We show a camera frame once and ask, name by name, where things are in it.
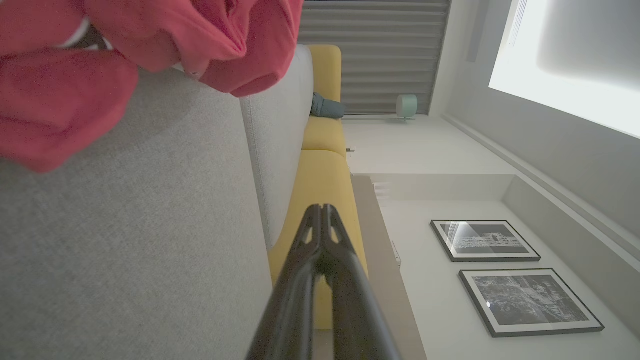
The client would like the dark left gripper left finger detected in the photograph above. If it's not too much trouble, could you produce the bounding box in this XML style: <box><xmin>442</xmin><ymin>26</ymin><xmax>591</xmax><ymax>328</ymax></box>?
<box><xmin>246</xmin><ymin>204</ymin><xmax>324</xmax><ymax>360</ymax></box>

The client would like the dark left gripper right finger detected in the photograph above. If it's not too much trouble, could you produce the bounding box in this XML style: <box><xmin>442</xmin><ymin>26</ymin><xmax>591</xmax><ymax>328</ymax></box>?
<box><xmin>322</xmin><ymin>204</ymin><xmax>402</xmax><ymax>360</ymax></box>

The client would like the red basketball jersey number 23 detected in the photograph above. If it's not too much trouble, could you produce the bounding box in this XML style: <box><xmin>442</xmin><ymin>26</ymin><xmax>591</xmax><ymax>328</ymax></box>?
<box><xmin>0</xmin><ymin>0</ymin><xmax>139</xmax><ymax>174</ymax></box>

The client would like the beige wooden ledge panel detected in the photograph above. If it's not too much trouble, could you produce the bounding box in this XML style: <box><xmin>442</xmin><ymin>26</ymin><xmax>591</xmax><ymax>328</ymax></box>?
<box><xmin>350</xmin><ymin>175</ymin><xmax>428</xmax><ymax>360</ymax></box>

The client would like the small black framed picture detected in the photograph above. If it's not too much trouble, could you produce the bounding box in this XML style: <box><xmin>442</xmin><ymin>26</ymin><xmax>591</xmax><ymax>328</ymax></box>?
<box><xmin>431</xmin><ymin>220</ymin><xmax>542</xmax><ymax>263</ymax></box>

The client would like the grey fabric sofa seat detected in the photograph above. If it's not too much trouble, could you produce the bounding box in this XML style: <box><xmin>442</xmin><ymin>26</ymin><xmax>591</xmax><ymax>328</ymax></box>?
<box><xmin>0</xmin><ymin>67</ymin><xmax>275</xmax><ymax>360</ymax></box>

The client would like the grey sofa back cushion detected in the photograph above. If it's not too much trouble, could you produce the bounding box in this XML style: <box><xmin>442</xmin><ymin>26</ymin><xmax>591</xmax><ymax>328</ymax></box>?
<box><xmin>240</xmin><ymin>44</ymin><xmax>315</xmax><ymax>251</ymax></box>

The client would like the large black framed picture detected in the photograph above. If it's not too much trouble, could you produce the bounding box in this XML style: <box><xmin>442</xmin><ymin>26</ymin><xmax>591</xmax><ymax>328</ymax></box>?
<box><xmin>459</xmin><ymin>268</ymin><xmax>605</xmax><ymax>338</ymax></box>

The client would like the blue-grey cushion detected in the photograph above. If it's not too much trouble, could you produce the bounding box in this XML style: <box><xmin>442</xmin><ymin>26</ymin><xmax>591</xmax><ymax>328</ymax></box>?
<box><xmin>310</xmin><ymin>92</ymin><xmax>346</xmax><ymax>120</ymax></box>

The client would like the mint green lamp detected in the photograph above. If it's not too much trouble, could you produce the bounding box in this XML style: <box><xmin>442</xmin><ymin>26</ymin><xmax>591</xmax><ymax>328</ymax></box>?
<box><xmin>396</xmin><ymin>94</ymin><xmax>419</xmax><ymax>122</ymax></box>

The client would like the grey slatted window blind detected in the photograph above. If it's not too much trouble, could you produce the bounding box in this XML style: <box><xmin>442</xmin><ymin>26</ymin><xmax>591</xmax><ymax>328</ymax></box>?
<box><xmin>297</xmin><ymin>0</ymin><xmax>452</xmax><ymax>116</ymax></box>

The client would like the bright ceiling light panel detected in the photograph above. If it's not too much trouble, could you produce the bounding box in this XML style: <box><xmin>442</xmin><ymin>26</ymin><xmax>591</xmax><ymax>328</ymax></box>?
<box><xmin>489</xmin><ymin>0</ymin><xmax>640</xmax><ymax>139</ymax></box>

